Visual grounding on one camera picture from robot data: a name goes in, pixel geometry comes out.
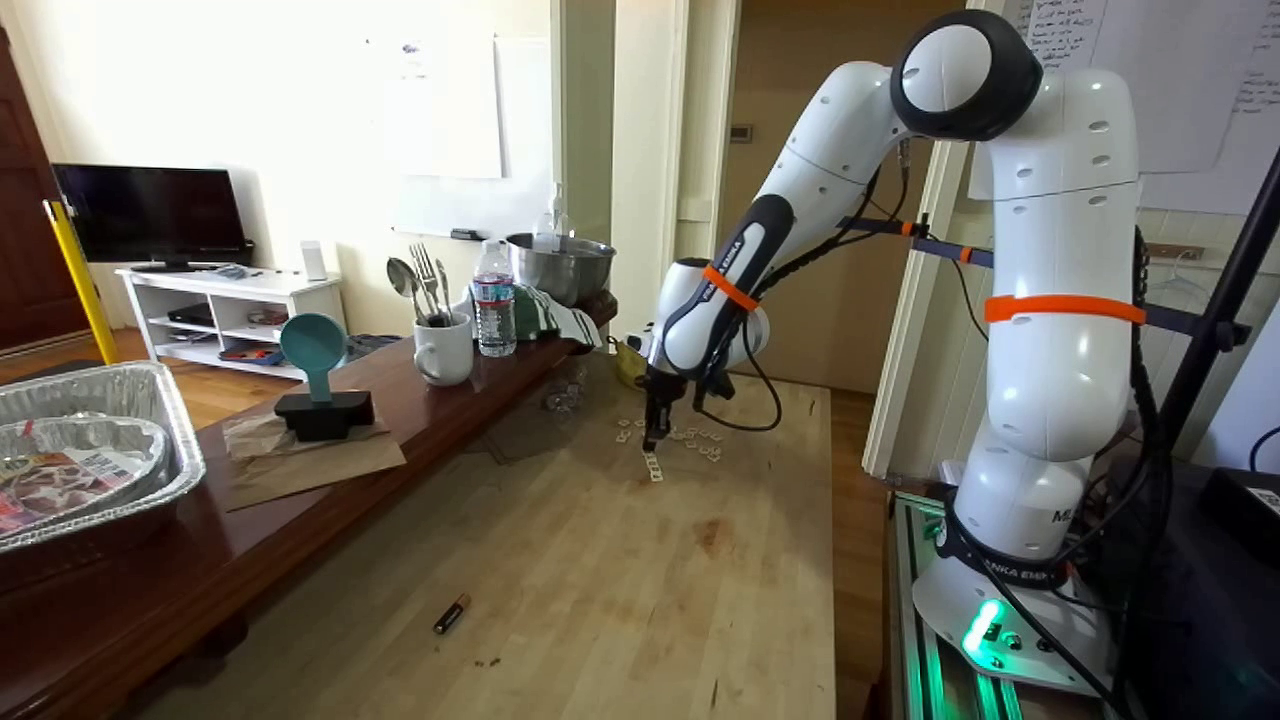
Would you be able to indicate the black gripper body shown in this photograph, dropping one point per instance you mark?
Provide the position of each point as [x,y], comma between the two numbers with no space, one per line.
[662,389]

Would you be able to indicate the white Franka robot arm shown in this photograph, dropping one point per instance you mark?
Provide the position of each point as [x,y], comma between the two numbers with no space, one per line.
[1063,400]

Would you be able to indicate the green striped white towel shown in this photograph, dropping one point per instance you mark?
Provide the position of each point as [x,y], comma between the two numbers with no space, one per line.
[560,321]

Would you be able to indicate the steel mixing bowl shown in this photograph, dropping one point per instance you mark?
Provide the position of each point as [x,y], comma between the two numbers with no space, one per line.
[578,267]

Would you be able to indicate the clear plastic water bottle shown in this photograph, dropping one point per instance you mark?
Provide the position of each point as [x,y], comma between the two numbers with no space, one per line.
[493,314]

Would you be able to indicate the white mug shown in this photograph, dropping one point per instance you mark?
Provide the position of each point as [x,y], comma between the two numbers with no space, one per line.
[445,352]

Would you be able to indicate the metal fork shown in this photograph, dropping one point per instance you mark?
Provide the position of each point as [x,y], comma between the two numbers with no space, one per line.
[435,283]

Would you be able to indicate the white leaning board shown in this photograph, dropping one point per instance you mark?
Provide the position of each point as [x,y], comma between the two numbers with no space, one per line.
[922,332]

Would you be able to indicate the small black marker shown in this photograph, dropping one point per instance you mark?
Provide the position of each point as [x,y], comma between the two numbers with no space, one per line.
[451,617]

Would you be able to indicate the metal spoon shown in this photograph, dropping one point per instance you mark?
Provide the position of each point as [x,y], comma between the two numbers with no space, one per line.
[403,278]

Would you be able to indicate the blue bar clamp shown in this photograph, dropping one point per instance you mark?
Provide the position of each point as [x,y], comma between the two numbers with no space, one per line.
[949,250]

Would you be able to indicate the black block base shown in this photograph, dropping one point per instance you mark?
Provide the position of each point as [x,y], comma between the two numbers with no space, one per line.
[327,414]

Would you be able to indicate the brown paper sheet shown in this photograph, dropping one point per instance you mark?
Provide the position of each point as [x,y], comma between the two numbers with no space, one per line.
[322,464]

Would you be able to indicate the teal round scoop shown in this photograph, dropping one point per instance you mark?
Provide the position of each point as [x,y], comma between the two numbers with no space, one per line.
[313,345]

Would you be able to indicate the brown wooden door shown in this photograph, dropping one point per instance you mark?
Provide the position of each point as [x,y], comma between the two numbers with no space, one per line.
[771,47]

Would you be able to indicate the white television shelf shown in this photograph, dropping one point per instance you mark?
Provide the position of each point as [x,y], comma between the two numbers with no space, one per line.
[246,309]

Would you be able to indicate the aluminium foil tray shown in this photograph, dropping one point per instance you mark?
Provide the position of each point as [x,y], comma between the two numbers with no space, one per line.
[161,400]

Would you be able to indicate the black television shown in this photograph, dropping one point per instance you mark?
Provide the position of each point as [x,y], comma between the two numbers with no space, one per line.
[155,215]

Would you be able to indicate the dark wooden table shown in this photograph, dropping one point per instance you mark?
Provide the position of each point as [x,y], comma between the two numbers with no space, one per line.
[135,601]

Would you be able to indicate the black tripod pole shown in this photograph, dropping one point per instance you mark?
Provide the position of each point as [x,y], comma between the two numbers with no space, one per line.
[1221,304]

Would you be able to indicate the black controller box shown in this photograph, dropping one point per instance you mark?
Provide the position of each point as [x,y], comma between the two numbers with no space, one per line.
[1203,601]

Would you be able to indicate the yellow stick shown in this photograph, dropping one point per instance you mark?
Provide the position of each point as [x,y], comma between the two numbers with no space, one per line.
[78,273]

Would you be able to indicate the colourful printed paper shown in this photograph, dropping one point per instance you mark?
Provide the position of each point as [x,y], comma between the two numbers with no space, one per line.
[54,481]

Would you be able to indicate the white poster with writing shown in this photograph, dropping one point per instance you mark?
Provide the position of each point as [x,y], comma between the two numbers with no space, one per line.
[1203,81]

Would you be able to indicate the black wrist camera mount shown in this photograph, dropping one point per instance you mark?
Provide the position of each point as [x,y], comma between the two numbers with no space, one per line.
[721,385]

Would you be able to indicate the white wall board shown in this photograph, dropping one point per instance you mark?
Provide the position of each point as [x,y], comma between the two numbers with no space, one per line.
[454,132]

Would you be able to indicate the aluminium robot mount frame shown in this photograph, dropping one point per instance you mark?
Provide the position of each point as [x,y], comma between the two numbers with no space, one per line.
[935,667]

